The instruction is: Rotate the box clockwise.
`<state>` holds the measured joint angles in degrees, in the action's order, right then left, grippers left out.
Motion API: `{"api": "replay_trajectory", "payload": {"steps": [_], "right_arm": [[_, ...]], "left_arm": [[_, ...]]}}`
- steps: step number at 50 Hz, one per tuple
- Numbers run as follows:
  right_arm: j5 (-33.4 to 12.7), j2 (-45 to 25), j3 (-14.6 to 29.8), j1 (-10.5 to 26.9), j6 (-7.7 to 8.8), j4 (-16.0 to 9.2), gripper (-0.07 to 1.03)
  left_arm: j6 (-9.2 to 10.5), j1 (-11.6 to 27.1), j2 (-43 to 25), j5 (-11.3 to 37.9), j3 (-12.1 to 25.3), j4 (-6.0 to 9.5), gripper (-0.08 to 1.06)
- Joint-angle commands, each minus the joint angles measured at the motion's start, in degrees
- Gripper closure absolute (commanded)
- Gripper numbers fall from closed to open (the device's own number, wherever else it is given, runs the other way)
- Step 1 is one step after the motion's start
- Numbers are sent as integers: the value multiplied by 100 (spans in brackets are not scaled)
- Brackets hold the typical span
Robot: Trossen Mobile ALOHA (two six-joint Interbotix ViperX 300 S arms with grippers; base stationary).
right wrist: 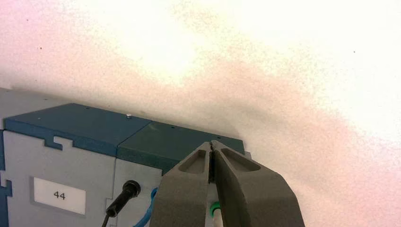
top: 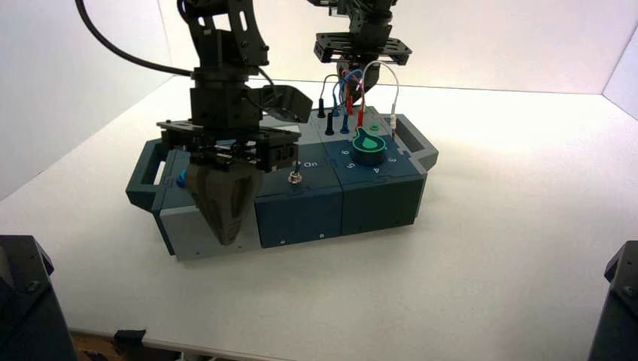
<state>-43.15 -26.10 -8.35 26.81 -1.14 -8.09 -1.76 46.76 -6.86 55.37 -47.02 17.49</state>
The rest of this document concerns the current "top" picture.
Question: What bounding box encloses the dark grey left wrist camera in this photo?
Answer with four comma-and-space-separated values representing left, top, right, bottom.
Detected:
248, 84, 314, 124

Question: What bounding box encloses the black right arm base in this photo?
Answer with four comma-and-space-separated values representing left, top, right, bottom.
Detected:
588, 240, 638, 361

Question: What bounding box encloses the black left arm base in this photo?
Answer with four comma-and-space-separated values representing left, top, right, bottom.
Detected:
0, 235, 79, 361

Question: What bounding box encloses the black table edge bracket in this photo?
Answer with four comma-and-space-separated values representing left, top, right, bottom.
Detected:
113, 329, 148, 356

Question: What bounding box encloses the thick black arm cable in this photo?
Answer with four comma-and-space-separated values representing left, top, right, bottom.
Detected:
74, 0, 194, 79

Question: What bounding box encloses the white banana plug cable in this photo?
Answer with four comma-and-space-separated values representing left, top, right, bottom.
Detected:
361, 60, 401, 138

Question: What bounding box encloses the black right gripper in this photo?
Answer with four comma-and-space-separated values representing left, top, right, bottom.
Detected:
314, 32, 413, 96

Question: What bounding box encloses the black banana plug cable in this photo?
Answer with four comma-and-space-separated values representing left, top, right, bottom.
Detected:
317, 74, 345, 136

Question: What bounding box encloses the red banana plug cable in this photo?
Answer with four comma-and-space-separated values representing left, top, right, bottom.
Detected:
340, 69, 367, 129

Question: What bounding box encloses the blue banana plug cable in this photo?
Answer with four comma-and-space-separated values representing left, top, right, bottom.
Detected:
332, 68, 365, 135

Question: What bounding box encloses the dark rotary knob green pointer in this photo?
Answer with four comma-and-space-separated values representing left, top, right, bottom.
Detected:
351, 126, 389, 167

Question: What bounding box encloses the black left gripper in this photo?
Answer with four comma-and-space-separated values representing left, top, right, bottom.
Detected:
156, 86, 302, 246

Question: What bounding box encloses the dark teal and grey task box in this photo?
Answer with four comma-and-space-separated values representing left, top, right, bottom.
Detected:
125, 107, 439, 261

